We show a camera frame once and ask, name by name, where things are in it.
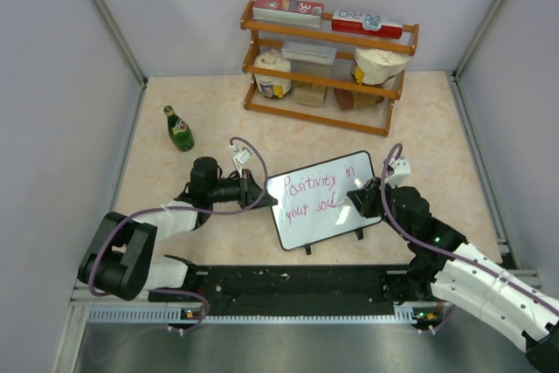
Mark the red white box left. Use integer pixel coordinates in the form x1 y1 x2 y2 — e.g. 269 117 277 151
252 0 324 29

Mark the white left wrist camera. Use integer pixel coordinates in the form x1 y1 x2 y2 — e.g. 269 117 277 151
229 143 252 177

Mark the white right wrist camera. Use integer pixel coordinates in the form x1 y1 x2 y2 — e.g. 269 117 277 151
385 157 411 188

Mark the white whiteboard black frame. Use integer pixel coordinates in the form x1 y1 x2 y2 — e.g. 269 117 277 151
266 150 381 251

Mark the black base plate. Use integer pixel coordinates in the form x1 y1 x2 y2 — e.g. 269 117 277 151
148 264 442 316

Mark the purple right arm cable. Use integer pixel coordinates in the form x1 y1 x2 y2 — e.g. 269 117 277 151
379 142 559 317

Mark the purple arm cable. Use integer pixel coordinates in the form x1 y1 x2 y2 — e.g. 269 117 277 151
379 142 559 317
86 136 268 333

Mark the white marker pen magenta cap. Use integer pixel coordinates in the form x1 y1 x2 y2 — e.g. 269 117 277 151
335 197 352 207

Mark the brown bread package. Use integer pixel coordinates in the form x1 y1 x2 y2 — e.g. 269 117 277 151
334 88 383 111

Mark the red white box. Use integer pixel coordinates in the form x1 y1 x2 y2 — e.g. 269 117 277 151
331 10 404 39
252 0 324 29

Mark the green glass bottle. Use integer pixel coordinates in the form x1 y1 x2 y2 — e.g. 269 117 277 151
163 105 195 152

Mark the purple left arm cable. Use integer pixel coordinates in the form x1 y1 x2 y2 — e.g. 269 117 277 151
86 136 268 333

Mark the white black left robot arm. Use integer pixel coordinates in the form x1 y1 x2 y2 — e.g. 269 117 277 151
78 156 278 300

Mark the red white box right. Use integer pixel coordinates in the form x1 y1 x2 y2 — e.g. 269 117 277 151
331 10 404 39

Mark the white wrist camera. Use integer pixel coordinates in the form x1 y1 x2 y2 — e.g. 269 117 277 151
229 143 252 177
385 157 411 188

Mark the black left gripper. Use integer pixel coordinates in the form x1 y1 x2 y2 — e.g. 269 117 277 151
208 169 277 211

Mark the grey slotted cable duct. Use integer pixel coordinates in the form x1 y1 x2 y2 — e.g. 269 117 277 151
87 306 440 325

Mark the tan cardboard box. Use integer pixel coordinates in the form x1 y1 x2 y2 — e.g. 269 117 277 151
294 82 328 107

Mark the clear plastic container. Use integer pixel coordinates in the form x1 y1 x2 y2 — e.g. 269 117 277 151
281 41 337 79

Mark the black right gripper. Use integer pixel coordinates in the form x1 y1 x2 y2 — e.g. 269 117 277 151
349 176 412 240

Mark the orange wooden shelf rack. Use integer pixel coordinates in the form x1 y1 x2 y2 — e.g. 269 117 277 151
240 0 420 137

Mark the white wrapped jar right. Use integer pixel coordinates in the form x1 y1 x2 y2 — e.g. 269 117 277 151
352 47 412 86

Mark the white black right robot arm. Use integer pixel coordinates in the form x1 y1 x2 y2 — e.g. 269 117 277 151
347 178 558 372

